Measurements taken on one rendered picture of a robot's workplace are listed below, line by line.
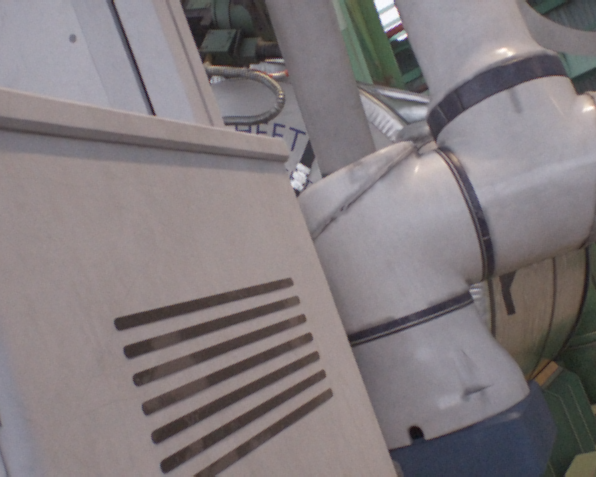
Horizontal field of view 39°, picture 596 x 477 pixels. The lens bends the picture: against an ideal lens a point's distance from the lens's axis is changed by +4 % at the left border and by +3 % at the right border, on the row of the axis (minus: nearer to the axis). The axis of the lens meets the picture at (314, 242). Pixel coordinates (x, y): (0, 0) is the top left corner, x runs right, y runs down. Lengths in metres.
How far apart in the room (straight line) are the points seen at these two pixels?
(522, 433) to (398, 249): 0.20
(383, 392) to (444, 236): 0.16
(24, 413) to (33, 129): 0.12
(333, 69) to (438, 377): 0.49
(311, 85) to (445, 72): 0.26
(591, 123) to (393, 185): 0.20
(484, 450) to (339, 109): 0.52
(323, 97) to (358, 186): 0.33
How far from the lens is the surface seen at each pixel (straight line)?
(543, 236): 0.86
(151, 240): 0.42
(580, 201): 0.86
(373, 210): 0.81
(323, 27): 1.12
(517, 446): 0.80
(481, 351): 0.83
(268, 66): 1.94
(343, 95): 1.13
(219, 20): 1.83
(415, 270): 0.81
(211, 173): 0.50
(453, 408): 0.80
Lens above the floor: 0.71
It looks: 5 degrees up
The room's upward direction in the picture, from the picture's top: 20 degrees counter-clockwise
